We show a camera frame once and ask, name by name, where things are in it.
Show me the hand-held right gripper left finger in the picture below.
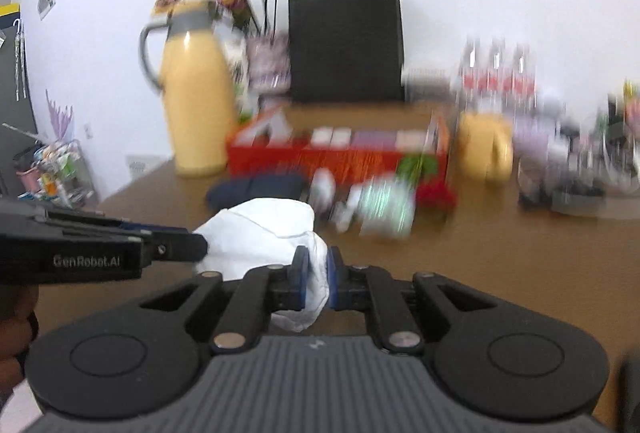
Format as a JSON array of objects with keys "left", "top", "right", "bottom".
[{"left": 139, "top": 244, "right": 311, "bottom": 355}]

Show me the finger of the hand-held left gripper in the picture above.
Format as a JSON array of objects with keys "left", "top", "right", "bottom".
[
  {"left": 100, "top": 212, "right": 191, "bottom": 236},
  {"left": 141, "top": 230, "right": 209, "bottom": 264}
]

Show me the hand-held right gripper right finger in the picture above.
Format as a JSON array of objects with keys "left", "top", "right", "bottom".
[{"left": 327, "top": 244, "right": 497, "bottom": 357}]

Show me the white paper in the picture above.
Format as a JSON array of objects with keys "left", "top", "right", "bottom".
[{"left": 192, "top": 197, "right": 331, "bottom": 333}]

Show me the red cardboard box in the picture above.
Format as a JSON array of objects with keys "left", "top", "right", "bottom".
[{"left": 226, "top": 106, "right": 451, "bottom": 191}]

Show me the red artificial rose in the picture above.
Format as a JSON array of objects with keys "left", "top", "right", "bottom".
[{"left": 397, "top": 156, "right": 458, "bottom": 214}]

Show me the person's left hand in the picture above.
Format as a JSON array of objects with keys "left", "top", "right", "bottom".
[{"left": 0, "top": 285, "right": 40, "bottom": 386}]

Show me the metal storage rack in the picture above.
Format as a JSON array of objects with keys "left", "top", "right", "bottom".
[{"left": 12, "top": 138, "right": 98, "bottom": 209}]

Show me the shiny green packet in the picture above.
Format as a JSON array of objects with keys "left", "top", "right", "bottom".
[{"left": 350, "top": 178, "right": 418, "bottom": 239}]

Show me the small white jar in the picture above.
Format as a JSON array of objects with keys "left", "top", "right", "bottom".
[{"left": 310, "top": 168, "right": 337, "bottom": 214}]

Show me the navy pouch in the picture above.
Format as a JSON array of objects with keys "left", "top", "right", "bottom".
[{"left": 206, "top": 176, "right": 308, "bottom": 210}]

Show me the yellow thermos jug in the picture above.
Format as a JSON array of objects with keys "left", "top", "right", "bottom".
[{"left": 138, "top": 0, "right": 240, "bottom": 178}]

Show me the clear plastic box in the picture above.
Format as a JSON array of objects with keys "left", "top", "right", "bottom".
[{"left": 311, "top": 127, "right": 353, "bottom": 148}]

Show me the dark grey panel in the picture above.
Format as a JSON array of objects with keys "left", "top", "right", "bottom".
[{"left": 0, "top": 3, "right": 38, "bottom": 199}]

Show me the yellow mug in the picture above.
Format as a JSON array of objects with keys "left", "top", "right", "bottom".
[{"left": 457, "top": 110, "right": 515, "bottom": 184}]

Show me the purple wrapped vase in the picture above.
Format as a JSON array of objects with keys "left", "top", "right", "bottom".
[{"left": 245, "top": 33, "right": 292, "bottom": 91}]

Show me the flat white box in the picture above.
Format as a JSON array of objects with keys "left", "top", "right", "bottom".
[{"left": 405, "top": 66, "right": 451, "bottom": 101}]

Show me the black paper bag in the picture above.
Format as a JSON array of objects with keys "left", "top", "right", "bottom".
[{"left": 287, "top": 0, "right": 406, "bottom": 104}]

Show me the lilac container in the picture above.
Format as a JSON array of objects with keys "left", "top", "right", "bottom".
[{"left": 515, "top": 113, "right": 556, "bottom": 159}]

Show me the clear water bottle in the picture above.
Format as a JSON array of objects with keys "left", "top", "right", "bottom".
[
  {"left": 511, "top": 44, "right": 536, "bottom": 116},
  {"left": 486, "top": 38, "right": 508, "bottom": 114},
  {"left": 460, "top": 38, "right": 483, "bottom": 114}
]

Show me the colourful snack bag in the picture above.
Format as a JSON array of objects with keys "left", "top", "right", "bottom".
[{"left": 607, "top": 80, "right": 640, "bottom": 134}]

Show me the purple wall decal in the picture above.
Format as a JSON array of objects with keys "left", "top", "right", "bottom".
[{"left": 45, "top": 88, "right": 76, "bottom": 144}]

